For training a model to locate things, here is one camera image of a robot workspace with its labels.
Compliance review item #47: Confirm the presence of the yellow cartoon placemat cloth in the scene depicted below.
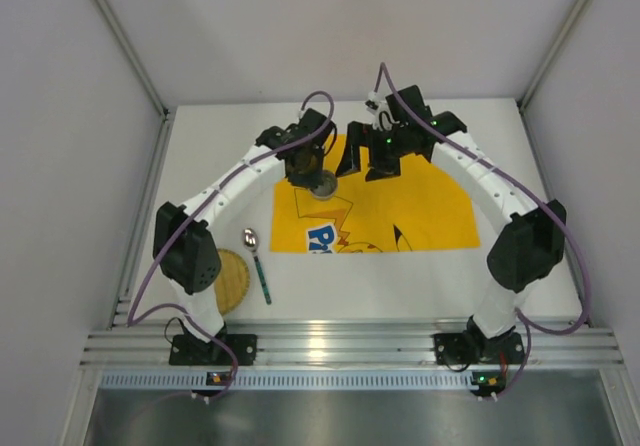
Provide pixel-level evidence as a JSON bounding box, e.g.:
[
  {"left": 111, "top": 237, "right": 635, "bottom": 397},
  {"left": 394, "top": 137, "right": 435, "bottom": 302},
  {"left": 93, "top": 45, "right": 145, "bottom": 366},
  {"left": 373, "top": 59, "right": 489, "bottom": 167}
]
[{"left": 270, "top": 155, "right": 481, "bottom": 254}]

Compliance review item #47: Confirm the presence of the spoon with green handle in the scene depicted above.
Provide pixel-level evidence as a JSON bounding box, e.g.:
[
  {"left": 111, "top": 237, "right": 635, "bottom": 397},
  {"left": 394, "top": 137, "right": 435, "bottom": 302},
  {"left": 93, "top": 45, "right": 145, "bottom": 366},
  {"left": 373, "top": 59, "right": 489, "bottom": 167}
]
[{"left": 242, "top": 228, "right": 272, "bottom": 305}]

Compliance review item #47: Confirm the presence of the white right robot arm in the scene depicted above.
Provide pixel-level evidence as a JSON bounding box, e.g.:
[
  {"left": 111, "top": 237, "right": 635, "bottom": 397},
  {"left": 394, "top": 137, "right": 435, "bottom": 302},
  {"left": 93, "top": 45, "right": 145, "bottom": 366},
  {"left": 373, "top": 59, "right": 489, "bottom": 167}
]
[{"left": 336, "top": 85, "right": 566, "bottom": 360}]

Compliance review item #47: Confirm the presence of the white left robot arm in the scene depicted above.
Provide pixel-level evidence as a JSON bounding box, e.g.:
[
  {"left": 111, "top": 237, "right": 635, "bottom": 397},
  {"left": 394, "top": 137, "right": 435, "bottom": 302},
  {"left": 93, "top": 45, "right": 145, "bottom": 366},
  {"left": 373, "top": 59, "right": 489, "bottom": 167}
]
[{"left": 153, "top": 108, "right": 336, "bottom": 345}]

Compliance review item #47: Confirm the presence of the round woven bamboo plate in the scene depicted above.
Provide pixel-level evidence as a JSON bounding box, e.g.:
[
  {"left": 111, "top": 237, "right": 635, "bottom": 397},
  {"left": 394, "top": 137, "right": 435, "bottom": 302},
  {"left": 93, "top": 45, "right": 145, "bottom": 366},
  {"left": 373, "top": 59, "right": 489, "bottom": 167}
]
[{"left": 214, "top": 249, "right": 250, "bottom": 315}]

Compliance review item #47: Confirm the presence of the aluminium mounting rail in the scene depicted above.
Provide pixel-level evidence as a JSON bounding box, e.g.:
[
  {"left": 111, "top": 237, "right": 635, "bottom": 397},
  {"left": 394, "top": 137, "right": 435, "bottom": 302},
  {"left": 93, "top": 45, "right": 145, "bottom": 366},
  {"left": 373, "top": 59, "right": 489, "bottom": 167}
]
[{"left": 80, "top": 307, "right": 624, "bottom": 370}]

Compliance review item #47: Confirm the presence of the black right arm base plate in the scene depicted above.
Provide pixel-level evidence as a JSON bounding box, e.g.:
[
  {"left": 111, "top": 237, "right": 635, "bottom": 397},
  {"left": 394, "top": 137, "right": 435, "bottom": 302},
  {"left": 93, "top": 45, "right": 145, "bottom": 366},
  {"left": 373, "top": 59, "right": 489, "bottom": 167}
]
[{"left": 433, "top": 331, "right": 525, "bottom": 367}]

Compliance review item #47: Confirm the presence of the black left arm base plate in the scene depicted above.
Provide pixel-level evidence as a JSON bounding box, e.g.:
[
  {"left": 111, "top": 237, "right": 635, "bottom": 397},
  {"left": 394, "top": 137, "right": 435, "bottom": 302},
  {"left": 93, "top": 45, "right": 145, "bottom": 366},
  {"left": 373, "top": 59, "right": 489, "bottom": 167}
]
[{"left": 168, "top": 332, "right": 257, "bottom": 366}]

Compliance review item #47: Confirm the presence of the perforated grey cable duct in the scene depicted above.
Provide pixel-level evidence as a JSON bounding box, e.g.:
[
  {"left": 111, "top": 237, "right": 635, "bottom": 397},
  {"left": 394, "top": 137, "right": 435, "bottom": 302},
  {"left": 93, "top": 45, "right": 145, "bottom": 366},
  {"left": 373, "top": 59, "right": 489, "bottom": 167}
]
[{"left": 100, "top": 370, "right": 504, "bottom": 392}]

